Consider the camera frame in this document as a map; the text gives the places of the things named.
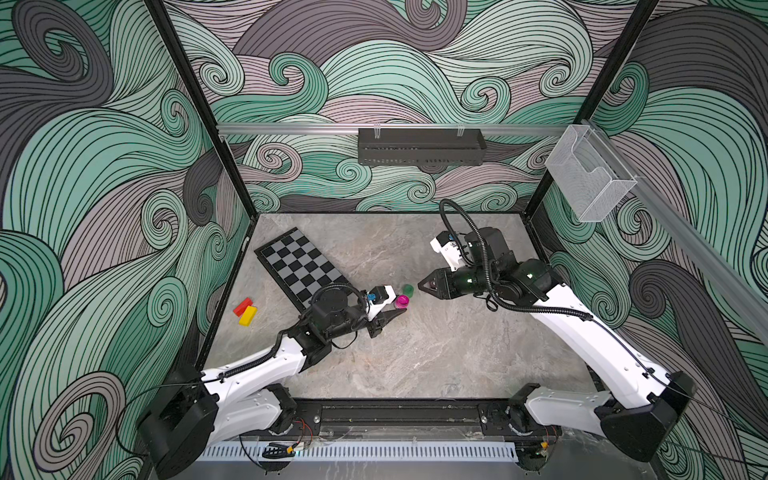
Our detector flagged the purple paint jar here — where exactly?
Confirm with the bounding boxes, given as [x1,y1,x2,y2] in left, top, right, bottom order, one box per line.
[395,295,410,309]

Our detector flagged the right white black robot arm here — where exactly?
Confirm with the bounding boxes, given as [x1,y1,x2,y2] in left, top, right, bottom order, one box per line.
[419,199,767,479]

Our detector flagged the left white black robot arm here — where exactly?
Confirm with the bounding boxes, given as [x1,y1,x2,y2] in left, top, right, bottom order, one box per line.
[136,283,400,479]

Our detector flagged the black white chessboard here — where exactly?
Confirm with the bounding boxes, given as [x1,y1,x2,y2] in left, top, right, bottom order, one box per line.
[254,228,349,312]

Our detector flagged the yellow block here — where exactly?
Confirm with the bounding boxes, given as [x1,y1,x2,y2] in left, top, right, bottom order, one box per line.
[239,305,258,326]

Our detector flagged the red block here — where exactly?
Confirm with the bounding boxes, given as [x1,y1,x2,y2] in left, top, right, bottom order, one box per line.
[233,298,252,317]

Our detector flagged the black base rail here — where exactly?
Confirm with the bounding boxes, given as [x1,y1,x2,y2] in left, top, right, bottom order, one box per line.
[289,398,545,435]

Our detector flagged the black wall tray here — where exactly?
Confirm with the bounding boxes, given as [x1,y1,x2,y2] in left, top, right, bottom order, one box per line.
[357,127,488,168]

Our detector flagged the clear plastic wall holder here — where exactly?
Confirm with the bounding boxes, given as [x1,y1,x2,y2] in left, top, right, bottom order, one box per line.
[545,124,637,223]

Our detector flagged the white slotted cable duct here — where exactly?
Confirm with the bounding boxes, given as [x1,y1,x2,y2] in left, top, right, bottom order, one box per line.
[198,440,518,465]

